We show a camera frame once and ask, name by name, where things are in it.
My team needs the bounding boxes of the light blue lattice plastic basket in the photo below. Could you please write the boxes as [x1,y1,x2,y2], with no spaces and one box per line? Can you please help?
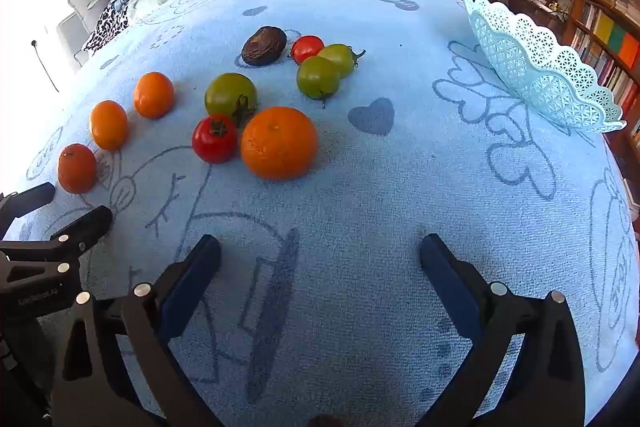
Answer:
[462,0,627,134]

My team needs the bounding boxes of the large orange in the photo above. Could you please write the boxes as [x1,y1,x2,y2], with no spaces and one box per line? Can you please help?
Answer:
[240,106,319,181]

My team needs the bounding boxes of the dark brown wrinkled fruit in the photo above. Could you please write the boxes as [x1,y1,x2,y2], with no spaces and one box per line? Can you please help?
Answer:
[241,26,288,66]

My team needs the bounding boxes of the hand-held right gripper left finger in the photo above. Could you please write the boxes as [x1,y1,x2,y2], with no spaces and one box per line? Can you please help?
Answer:
[52,234,223,427]

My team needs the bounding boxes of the small orange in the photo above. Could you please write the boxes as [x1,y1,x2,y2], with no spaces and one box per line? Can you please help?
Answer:
[133,72,175,120]
[57,144,98,195]
[89,100,129,152]

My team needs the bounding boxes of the yellowish green tomato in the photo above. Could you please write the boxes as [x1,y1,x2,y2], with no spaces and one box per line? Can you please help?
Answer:
[317,44,367,78]

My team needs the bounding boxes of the round green tomato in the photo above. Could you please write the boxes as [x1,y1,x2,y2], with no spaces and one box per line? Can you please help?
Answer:
[296,56,341,108]

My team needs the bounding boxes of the dark wooden desk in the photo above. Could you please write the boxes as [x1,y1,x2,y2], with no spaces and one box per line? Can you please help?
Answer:
[483,0,568,25]

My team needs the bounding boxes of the large green tomato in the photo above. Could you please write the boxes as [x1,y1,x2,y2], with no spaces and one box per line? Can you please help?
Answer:
[204,73,258,126]

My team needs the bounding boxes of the wooden bookshelf with books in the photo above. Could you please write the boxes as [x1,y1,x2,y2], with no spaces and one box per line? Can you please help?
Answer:
[564,0,640,188]

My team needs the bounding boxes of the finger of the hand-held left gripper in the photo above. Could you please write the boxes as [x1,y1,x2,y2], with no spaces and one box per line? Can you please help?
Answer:
[0,182,56,228]
[0,206,114,275]

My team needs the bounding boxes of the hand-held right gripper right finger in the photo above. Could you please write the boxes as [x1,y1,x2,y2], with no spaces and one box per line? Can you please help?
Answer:
[419,234,586,427]

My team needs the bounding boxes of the red tomato with green stem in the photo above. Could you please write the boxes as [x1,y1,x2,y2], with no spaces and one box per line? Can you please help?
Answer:
[192,115,239,164]

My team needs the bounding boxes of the blue printed towel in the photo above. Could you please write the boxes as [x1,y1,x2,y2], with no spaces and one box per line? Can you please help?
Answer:
[0,0,639,427]

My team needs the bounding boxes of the black wall cable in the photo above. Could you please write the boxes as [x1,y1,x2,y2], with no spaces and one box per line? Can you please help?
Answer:
[31,39,61,94]

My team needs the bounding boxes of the small red tomato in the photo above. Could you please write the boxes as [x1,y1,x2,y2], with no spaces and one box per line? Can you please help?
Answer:
[289,35,326,65]

